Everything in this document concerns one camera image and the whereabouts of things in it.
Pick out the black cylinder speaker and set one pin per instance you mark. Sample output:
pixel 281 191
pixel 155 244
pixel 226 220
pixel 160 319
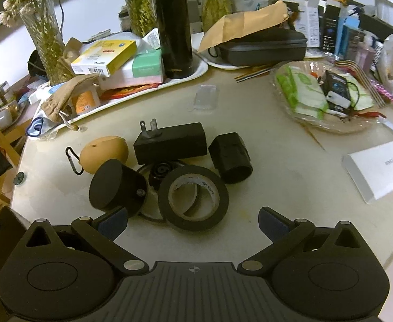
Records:
pixel 116 187

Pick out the green tissue box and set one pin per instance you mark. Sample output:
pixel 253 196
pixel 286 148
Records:
pixel 146 65

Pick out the pink bottle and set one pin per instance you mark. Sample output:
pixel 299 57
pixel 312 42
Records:
pixel 367 53

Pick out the brown paper bag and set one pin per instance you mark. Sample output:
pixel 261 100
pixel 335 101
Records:
pixel 64 95

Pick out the black thermos bottle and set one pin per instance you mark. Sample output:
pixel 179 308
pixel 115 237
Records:
pixel 173 26

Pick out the clear plastic case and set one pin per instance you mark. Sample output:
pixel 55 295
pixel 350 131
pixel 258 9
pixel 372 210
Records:
pixel 205 97

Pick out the white flat box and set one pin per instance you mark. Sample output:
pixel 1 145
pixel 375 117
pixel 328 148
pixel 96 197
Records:
pixel 379 171

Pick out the black upright carton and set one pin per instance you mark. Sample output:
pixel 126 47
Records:
pixel 330 28

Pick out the yellow bear earbud case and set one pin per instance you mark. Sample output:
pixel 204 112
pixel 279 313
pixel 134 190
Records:
pixel 104 154

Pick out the red flat packet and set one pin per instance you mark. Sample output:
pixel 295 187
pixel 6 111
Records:
pixel 126 92

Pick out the white tube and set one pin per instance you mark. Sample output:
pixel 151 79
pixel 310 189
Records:
pixel 38 96

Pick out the blue glasses case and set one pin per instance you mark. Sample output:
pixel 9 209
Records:
pixel 35 128

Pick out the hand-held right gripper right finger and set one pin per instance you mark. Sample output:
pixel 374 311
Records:
pixel 271 224

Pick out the green white packet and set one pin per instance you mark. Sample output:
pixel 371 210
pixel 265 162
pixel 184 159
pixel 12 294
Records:
pixel 312 99
pixel 287 89

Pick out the small black box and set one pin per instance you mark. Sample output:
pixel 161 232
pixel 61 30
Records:
pixel 338 89

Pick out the clear round lid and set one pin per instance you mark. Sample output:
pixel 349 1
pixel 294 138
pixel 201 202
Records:
pixel 151 209

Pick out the yellow medicine box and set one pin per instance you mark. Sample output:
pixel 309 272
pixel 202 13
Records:
pixel 104 57

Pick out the black power adapter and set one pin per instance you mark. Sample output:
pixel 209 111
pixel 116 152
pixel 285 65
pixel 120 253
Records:
pixel 171 143

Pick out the green black disc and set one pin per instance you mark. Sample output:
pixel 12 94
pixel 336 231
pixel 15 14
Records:
pixel 19 178

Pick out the small black cube adapter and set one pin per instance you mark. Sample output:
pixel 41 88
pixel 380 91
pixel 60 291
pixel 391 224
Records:
pixel 230 158

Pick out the small white medicine box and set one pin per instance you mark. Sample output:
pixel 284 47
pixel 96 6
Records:
pixel 152 39

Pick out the black round knob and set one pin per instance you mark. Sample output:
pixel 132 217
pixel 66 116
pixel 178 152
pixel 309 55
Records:
pixel 161 171

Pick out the striped chopsticks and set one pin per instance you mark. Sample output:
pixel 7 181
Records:
pixel 251 73

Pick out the dried white flowers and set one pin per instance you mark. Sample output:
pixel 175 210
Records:
pixel 13 11

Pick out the clear glass plate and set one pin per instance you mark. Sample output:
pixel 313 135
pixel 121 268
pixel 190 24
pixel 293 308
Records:
pixel 334 122

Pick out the striped sticks bundle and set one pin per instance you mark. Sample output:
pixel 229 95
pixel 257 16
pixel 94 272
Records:
pixel 364 77

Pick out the black tape roll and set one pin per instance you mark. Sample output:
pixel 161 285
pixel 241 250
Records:
pixel 193 204

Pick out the black zip case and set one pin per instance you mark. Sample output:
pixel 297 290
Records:
pixel 263 48

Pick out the tall glass vase with stems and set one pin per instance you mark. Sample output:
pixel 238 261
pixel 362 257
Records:
pixel 48 47

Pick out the white oval tray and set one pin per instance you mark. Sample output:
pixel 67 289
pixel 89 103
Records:
pixel 191 72

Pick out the brown paper envelope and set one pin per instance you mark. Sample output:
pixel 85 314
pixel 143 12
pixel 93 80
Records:
pixel 243 23

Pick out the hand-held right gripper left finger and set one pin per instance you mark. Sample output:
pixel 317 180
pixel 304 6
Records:
pixel 114 224

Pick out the orange small bottle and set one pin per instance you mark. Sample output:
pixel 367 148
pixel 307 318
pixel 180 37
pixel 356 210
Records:
pixel 85 102

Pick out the white tray under case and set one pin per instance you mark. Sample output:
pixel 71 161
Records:
pixel 216 63

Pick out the blue upright carton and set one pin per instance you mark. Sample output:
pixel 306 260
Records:
pixel 345 32

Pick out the white upright carton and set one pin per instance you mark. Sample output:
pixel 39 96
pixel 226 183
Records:
pixel 308 21

